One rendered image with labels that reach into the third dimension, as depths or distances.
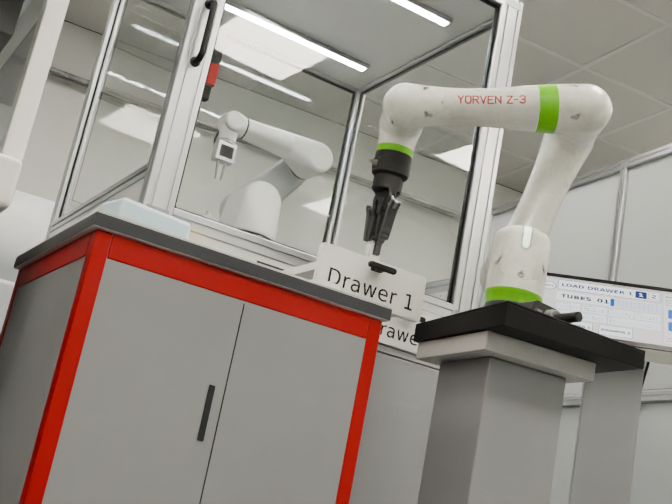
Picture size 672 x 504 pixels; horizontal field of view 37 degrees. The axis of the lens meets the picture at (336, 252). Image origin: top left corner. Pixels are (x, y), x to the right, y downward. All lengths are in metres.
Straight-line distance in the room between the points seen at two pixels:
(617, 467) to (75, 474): 1.68
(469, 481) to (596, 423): 0.95
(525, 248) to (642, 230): 2.01
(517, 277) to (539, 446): 0.37
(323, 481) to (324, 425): 0.10
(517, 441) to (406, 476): 0.67
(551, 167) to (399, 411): 0.76
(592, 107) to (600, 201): 2.10
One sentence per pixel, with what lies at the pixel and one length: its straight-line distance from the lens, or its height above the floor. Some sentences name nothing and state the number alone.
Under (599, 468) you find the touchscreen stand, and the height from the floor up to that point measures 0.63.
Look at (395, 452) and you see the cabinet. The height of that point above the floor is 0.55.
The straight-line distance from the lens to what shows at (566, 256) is 4.59.
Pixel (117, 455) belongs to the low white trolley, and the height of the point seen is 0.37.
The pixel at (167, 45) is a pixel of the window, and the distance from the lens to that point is 2.82.
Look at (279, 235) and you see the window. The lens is 2.62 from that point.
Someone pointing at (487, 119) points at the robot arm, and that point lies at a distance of 2.42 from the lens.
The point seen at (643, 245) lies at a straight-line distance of 4.21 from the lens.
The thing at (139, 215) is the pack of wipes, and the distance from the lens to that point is 1.83.
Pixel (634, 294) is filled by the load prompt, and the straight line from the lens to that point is 3.12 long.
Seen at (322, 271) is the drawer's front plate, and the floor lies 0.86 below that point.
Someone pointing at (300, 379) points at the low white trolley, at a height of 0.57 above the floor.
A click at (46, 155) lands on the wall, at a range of 5.83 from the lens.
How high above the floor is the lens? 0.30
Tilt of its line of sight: 16 degrees up
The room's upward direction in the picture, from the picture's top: 11 degrees clockwise
